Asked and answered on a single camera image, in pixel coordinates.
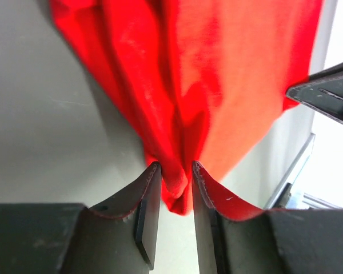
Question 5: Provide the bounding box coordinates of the bright red t-shirt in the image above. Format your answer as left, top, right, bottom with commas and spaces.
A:
49, 1, 324, 215

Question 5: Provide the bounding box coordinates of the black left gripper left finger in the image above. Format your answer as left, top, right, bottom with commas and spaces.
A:
0, 162, 162, 273

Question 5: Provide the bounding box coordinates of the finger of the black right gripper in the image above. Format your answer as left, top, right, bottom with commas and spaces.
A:
286, 62, 343, 124

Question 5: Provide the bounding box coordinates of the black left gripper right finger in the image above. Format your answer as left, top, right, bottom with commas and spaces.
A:
192, 162, 343, 273

